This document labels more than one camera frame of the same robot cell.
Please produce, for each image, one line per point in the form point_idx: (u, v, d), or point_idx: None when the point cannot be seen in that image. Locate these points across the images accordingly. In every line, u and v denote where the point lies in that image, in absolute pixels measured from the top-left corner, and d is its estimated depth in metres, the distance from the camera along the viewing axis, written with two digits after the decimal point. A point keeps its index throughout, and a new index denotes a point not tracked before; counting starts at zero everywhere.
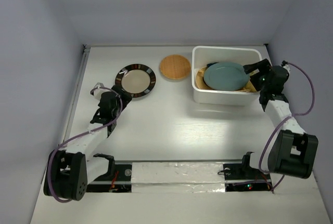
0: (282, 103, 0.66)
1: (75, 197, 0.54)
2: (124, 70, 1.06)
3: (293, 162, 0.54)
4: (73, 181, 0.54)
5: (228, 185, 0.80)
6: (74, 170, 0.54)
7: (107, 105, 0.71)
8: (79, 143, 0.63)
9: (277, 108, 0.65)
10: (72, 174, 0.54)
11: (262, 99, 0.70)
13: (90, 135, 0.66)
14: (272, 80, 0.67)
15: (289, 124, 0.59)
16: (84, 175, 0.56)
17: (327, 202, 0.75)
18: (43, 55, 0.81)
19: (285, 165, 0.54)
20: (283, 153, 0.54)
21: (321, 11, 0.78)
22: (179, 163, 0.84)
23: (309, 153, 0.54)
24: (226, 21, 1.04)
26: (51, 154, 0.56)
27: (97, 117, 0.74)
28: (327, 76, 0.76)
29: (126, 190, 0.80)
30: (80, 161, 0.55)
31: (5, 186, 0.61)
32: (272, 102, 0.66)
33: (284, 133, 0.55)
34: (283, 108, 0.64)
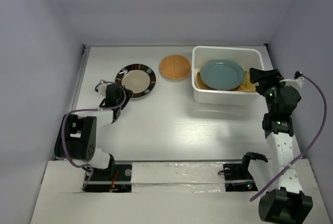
0: (285, 139, 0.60)
1: (86, 155, 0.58)
2: (124, 70, 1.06)
3: (284, 218, 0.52)
4: (84, 139, 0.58)
5: (227, 185, 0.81)
6: (86, 129, 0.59)
7: (112, 94, 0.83)
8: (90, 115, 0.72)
9: (279, 146, 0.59)
10: (84, 134, 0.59)
11: (266, 124, 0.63)
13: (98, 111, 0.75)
14: (281, 106, 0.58)
15: (286, 179, 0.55)
16: (93, 137, 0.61)
17: (327, 202, 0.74)
18: (43, 54, 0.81)
19: (276, 220, 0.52)
20: (274, 210, 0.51)
21: (321, 11, 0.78)
22: (179, 163, 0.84)
23: (302, 211, 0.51)
24: (226, 21, 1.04)
26: (63, 117, 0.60)
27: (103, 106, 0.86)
28: (327, 76, 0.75)
29: (126, 190, 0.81)
30: (91, 121, 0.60)
31: (5, 186, 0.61)
32: (275, 135, 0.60)
33: (278, 192, 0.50)
34: (284, 147, 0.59)
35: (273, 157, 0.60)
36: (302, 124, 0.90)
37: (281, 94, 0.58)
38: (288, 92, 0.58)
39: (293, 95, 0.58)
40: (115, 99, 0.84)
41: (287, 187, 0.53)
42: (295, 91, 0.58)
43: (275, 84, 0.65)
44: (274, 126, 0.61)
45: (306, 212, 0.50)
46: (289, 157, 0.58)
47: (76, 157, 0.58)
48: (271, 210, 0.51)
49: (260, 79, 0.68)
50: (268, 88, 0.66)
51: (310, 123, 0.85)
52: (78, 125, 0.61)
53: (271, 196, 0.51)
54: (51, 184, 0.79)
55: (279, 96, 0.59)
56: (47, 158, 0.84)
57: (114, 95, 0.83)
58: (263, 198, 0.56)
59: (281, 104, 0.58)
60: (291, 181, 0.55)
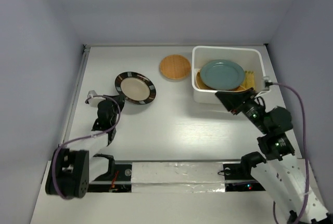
0: (291, 162, 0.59)
1: (78, 192, 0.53)
2: (129, 73, 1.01)
3: None
4: (76, 175, 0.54)
5: (227, 185, 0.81)
6: (77, 165, 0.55)
7: (105, 115, 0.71)
8: (83, 143, 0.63)
9: (287, 172, 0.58)
10: (75, 171, 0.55)
11: (266, 150, 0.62)
13: (92, 138, 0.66)
14: (279, 130, 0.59)
15: (312, 208, 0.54)
16: (86, 172, 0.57)
17: (327, 202, 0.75)
18: (42, 54, 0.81)
19: None
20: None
21: (321, 11, 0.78)
22: (179, 163, 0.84)
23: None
24: (226, 21, 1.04)
26: (55, 150, 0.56)
27: (97, 127, 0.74)
28: (327, 76, 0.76)
29: (126, 190, 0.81)
30: (84, 157, 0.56)
31: (6, 186, 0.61)
32: (281, 163, 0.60)
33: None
34: (294, 171, 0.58)
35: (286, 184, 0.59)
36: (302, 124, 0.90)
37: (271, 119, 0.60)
38: (277, 115, 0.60)
39: (283, 115, 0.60)
40: (109, 119, 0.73)
41: (315, 216, 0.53)
42: (281, 110, 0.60)
43: (252, 103, 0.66)
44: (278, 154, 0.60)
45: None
46: (302, 180, 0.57)
47: (68, 195, 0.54)
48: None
49: (237, 104, 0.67)
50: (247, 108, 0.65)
51: (310, 123, 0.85)
52: (70, 158, 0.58)
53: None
54: None
55: (273, 123, 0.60)
56: (47, 158, 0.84)
57: (107, 115, 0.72)
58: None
59: (277, 130, 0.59)
60: (316, 208, 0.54)
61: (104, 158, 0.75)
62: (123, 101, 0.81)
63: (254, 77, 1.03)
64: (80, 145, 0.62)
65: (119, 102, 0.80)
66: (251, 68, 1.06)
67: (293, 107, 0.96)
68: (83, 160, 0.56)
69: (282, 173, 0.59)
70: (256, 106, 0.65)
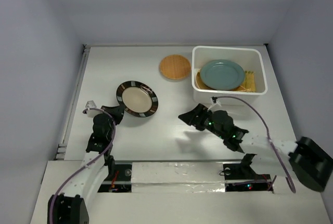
0: (249, 136, 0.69)
1: None
2: (132, 82, 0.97)
3: (321, 166, 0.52)
4: None
5: (227, 185, 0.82)
6: (73, 213, 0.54)
7: (101, 130, 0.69)
8: (77, 182, 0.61)
9: (252, 143, 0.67)
10: (73, 218, 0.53)
11: (232, 147, 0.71)
13: (87, 169, 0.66)
14: (225, 126, 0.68)
15: (281, 146, 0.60)
16: (84, 215, 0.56)
17: (327, 202, 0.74)
18: (43, 54, 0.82)
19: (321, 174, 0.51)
20: (310, 168, 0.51)
21: (321, 11, 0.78)
22: (179, 163, 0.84)
23: (316, 149, 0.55)
24: (226, 21, 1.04)
26: (51, 200, 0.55)
27: (92, 142, 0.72)
28: (327, 76, 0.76)
29: (126, 190, 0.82)
30: (79, 205, 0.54)
31: (6, 186, 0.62)
32: (243, 143, 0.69)
33: (292, 157, 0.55)
34: (256, 139, 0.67)
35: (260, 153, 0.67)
36: (302, 124, 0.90)
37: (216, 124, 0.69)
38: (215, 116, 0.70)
39: (222, 116, 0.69)
40: (104, 133, 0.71)
41: (290, 149, 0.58)
42: (219, 112, 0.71)
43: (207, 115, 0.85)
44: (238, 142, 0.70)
45: (317, 147, 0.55)
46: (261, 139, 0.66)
47: None
48: (309, 171, 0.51)
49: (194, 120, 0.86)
50: (203, 121, 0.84)
51: (310, 123, 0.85)
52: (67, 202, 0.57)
53: (295, 167, 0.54)
54: (51, 184, 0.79)
55: (221, 126, 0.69)
56: (47, 158, 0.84)
57: (102, 130, 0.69)
58: (304, 182, 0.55)
59: (224, 127, 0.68)
60: (284, 144, 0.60)
61: (104, 165, 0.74)
62: (122, 114, 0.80)
63: (254, 77, 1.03)
64: (75, 184, 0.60)
65: (118, 115, 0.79)
66: (251, 68, 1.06)
67: (293, 107, 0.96)
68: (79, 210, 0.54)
69: (248, 145, 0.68)
70: (208, 117, 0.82)
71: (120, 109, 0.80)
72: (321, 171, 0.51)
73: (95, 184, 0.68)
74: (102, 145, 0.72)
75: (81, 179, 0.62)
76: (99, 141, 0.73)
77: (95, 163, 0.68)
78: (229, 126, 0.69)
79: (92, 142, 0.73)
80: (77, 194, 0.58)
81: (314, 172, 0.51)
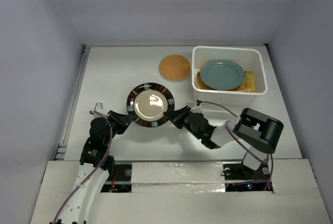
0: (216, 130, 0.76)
1: None
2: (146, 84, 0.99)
3: (265, 130, 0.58)
4: None
5: (227, 185, 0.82)
6: None
7: (98, 135, 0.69)
8: (72, 206, 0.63)
9: (217, 134, 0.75)
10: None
11: (209, 144, 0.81)
13: (82, 189, 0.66)
14: (202, 128, 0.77)
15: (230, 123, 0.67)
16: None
17: (327, 202, 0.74)
18: (43, 54, 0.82)
19: (267, 136, 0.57)
20: (256, 135, 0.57)
21: (321, 11, 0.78)
22: (179, 163, 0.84)
23: (257, 116, 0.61)
24: (225, 22, 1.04)
26: None
27: (88, 148, 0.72)
28: (327, 76, 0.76)
29: (126, 190, 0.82)
30: None
31: (6, 186, 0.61)
32: (213, 137, 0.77)
33: (236, 128, 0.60)
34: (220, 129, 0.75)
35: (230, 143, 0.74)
36: (302, 124, 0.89)
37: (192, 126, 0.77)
38: (192, 118, 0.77)
39: (198, 118, 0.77)
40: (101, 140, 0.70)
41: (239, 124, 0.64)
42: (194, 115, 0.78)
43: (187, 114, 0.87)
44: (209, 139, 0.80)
45: (256, 114, 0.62)
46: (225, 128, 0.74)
47: None
48: (257, 139, 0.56)
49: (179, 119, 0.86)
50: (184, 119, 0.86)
51: (310, 123, 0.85)
52: None
53: (242, 136, 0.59)
54: (51, 184, 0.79)
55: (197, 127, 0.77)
56: (47, 158, 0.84)
57: (99, 135, 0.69)
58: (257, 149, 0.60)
59: (201, 128, 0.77)
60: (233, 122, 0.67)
61: (104, 169, 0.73)
62: (126, 123, 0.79)
63: (254, 77, 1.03)
64: (71, 210, 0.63)
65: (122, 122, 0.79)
66: (251, 68, 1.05)
67: (293, 106, 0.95)
68: None
69: (217, 137, 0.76)
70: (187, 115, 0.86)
71: (127, 119, 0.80)
72: (269, 135, 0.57)
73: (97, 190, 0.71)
74: (97, 152, 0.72)
75: (76, 201, 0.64)
76: (95, 147, 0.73)
77: (90, 180, 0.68)
78: (204, 127, 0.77)
79: (89, 147, 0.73)
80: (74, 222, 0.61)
81: (262, 137, 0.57)
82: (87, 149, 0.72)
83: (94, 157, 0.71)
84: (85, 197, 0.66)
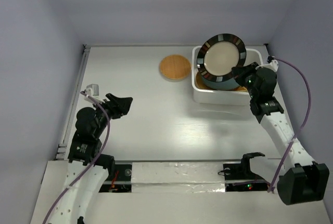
0: (279, 117, 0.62)
1: None
2: (220, 39, 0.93)
3: (307, 193, 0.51)
4: None
5: (227, 185, 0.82)
6: None
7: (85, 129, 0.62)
8: (63, 210, 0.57)
9: (276, 125, 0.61)
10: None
11: (255, 109, 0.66)
13: (71, 191, 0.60)
14: (263, 86, 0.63)
15: (296, 155, 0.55)
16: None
17: (327, 202, 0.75)
18: (43, 54, 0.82)
19: (299, 199, 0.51)
20: (297, 191, 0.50)
21: (321, 11, 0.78)
22: (179, 163, 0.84)
23: (322, 183, 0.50)
24: (225, 22, 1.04)
26: None
27: (77, 142, 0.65)
28: (327, 76, 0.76)
29: (126, 190, 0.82)
30: None
31: (5, 187, 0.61)
32: (269, 117, 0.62)
33: (295, 171, 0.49)
34: (282, 124, 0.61)
35: (275, 137, 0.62)
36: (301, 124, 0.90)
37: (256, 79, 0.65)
38: (263, 71, 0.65)
39: (267, 73, 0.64)
40: (89, 132, 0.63)
41: (300, 162, 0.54)
42: (272, 73, 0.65)
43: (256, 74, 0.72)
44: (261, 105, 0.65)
45: (325, 183, 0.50)
46: (290, 133, 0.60)
47: None
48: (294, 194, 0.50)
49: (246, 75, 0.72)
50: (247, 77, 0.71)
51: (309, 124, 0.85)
52: None
53: (290, 178, 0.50)
54: (51, 184, 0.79)
55: (259, 78, 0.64)
56: (47, 158, 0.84)
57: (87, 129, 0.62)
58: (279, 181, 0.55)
59: (263, 83, 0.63)
60: (300, 156, 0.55)
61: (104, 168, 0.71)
62: (123, 112, 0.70)
63: None
64: (61, 214, 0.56)
65: (116, 110, 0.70)
66: None
67: (293, 107, 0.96)
68: None
69: (270, 124, 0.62)
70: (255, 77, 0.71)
71: (124, 106, 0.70)
72: (301, 199, 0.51)
73: (94, 190, 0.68)
74: (86, 147, 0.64)
75: (67, 203, 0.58)
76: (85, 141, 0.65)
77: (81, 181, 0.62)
78: (265, 88, 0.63)
79: (77, 141, 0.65)
80: None
81: (296, 197, 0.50)
82: (76, 144, 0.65)
83: (84, 152, 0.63)
84: (76, 199, 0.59)
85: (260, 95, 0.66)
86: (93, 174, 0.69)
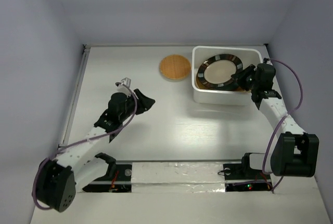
0: (276, 100, 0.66)
1: (58, 208, 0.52)
2: (217, 58, 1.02)
3: (297, 162, 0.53)
4: (56, 196, 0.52)
5: (227, 185, 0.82)
6: (59, 183, 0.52)
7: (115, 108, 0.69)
8: (73, 154, 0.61)
9: (272, 106, 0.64)
10: (57, 187, 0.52)
11: (255, 97, 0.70)
13: (88, 144, 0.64)
14: (263, 77, 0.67)
15: (288, 126, 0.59)
16: (70, 188, 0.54)
17: (327, 202, 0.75)
18: (43, 55, 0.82)
19: (290, 167, 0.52)
20: (287, 157, 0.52)
21: (321, 11, 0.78)
22: (179, 163, 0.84)
23: (312, 154, 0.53)
24: (225, 21, 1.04)
26: (43, 161, 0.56)
27: (103, 118, 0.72)
28: (327, 75, 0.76)
29: (126, 190, 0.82)
30: (66, 176, 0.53)
31: (5, 186, 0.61)
32: (266, 100, 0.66)
33: (285, 136, 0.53)
34: (278, 106, 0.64)
35: (272, 118, 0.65)
36: (301, 124, 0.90)
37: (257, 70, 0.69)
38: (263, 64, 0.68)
39: (267, 65, 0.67)
40: (117, 114, 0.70)
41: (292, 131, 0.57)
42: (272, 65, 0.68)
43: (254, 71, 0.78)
44: (261, 94, 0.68)
45: (316, 154, 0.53)
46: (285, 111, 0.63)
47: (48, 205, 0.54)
48: (284, 159, 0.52)
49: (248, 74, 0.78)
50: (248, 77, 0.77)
51: (309, 123, 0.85)
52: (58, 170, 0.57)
53: (280, 144, 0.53)
54: None
55: (258, 69, 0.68)
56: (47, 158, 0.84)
57: (117, 109, 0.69)
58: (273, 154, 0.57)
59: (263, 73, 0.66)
60: (293, 127, 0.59)
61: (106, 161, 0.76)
62: (145, 108, 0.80)
63: None
64: (71, 156, 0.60)
65: (140, 104, 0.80)
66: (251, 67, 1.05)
67: (293, 106, 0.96)
68: (65, 180, 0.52)
69: (268, 107, 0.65)
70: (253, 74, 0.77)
71: (147, 104, 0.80)
72: (291, 166, 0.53)
73: (90, 175, 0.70)
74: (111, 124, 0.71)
75: (80, 151, 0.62)
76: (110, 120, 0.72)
77: (99, 141, 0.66)
78: (265, 77, 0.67)
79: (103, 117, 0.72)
80: (69, 166, 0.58)
81: (285, 162, 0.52)
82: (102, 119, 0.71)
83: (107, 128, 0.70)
84: (87, 153, 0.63)
85: (260, 84, 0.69)
86: (95, 162, 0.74)
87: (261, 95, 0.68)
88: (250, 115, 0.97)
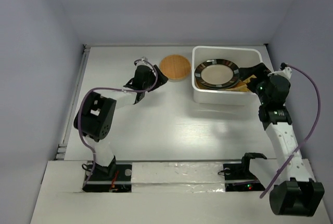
0: (285, 128, 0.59)
1: (98, 135, 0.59)
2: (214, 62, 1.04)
3: (297, 207, 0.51)
4: (100, 120, 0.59)
5: (227, 185, 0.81)
6: (104, 110, 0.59)
7: (140, 77, 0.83)
8: (113, 94, 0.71)
9: (281, 136, 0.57)
10: (102, 115, 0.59)
11: (263, 116, 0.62)
13: (123, 92, 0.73)
14: (273, 95, 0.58)
15: (294, 167, 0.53)
16: (109, 119, 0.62)
17: (327, 202, 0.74)
18: (43, 54, 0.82)
19: (288, 210, 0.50)
20: (287, 203, 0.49)
21: (321, 11, 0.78)
22: (179, 163, 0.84)
23: (314, 200, 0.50)
24: (225, 21, 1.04)
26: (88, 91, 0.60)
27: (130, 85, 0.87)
28: (327, 75, 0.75)
29: (126, 190, 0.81)
30: (111, 105, 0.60)
31: (5, 186, 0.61)
32: (274, 126, 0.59)
33: (289, 183, 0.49)
34: (286, 136, 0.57)
35: (277, 147, 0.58)
36: (301, 124, 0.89)
37: (269, 84, 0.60)
38: (275, 78, 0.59)
39: (281, 81, 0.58)
40: (142, 81, 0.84)
41: (296, 176, 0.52)
42: (286, 80, 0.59)
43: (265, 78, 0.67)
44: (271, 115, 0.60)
45: (318, 201, 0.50)
46: (293, 145, 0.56)
47: (89, 132, 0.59)
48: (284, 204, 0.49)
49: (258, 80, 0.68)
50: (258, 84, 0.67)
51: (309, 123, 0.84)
52: (99, 103, 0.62)
53: (283, 189, 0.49)
54: (51, 184, 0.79)
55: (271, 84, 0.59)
56: (47, 158, 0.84)
57: (141, 78, 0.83)
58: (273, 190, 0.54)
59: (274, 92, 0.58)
60: (299, 170, 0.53)
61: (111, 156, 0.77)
62: (161, 82, 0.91)
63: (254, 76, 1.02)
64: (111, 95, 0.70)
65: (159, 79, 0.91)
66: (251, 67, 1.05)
67: (293, 106, 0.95)
68: (110, 107, 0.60)
69: (276, 134, 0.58)
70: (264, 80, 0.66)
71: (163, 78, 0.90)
72: (290, 210, 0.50)
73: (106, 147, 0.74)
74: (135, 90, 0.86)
75: (117, 94, 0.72)
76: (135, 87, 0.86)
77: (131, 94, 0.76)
78: (277, 96, 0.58)
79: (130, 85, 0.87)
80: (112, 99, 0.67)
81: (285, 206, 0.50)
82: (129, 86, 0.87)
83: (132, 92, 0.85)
84: (122, 99, 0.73)
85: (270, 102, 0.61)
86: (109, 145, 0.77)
87: (269, 116, 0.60)
88: (250, 115, 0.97)
